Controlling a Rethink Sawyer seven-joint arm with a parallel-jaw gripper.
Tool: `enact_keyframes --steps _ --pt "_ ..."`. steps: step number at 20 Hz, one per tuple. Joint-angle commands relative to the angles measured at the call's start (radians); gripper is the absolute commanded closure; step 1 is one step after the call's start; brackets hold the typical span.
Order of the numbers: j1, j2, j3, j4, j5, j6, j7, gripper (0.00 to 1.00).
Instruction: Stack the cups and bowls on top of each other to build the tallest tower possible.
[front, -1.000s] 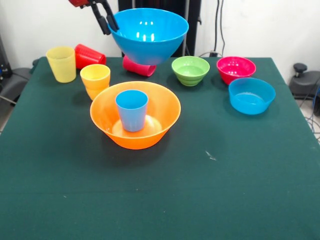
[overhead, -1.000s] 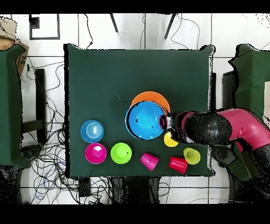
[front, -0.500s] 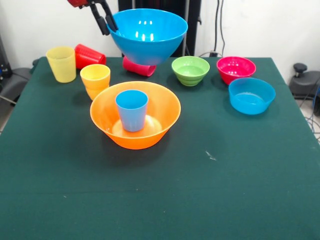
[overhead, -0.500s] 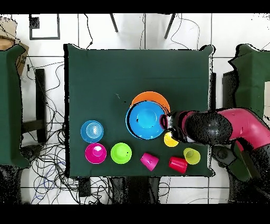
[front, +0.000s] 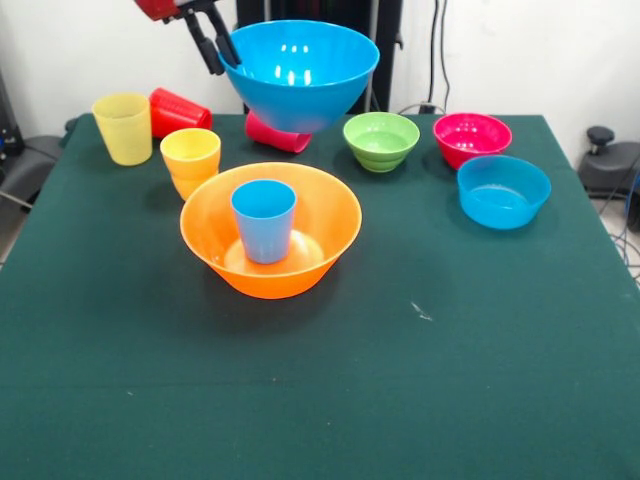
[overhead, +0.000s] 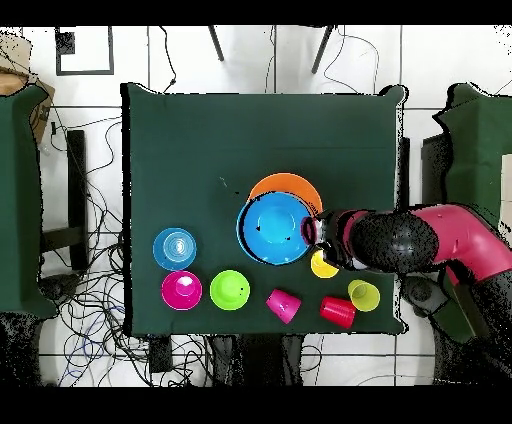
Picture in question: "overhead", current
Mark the large blue bowl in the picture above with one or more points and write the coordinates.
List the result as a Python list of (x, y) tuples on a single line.
[(272, 236)]

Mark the large orange bowl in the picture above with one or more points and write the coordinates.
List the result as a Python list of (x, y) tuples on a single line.
[(288, 184)]

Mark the pink cup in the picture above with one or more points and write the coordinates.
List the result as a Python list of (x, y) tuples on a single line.
[(284, 306)]

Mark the red cup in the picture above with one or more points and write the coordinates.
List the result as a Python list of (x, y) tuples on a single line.
[(338, 312)]

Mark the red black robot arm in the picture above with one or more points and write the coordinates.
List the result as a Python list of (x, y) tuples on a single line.
[(460, 236)]

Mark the small yellow orange cup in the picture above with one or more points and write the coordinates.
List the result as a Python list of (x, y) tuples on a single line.
[(320, 270)]

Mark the pale yellow cup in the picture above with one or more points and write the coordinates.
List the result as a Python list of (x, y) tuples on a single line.
[(368, 302)]

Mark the green bowl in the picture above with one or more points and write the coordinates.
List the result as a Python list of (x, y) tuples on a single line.
[(228, 290)]

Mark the dark green table cloth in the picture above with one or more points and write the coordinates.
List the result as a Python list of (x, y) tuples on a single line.
[(260, 132)]

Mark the grey chair base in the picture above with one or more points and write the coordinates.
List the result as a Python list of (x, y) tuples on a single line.
[(60, 288), (422, 296)]

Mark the black computer case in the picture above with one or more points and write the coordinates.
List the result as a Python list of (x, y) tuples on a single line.
[(434, 180)]

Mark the light blue shallow bowl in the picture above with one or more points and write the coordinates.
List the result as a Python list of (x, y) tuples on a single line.
[(164, 256)]

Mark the pink bowl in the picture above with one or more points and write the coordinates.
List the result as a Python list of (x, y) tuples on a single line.
[(176, 298)]

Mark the green cloth side table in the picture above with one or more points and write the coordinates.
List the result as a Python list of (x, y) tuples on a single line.
[(476, 160), (20, 200)]

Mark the cardboard box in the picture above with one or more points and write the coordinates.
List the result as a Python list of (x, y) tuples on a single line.
[(40, 116)]

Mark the camera tripod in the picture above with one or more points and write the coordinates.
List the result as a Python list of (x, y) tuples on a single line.
[(216, 44)]

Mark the black metal frame bar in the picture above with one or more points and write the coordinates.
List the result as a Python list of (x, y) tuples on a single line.
[(76, 180)]

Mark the black square floor frame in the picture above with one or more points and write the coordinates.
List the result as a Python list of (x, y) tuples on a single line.
[(84, 72)]

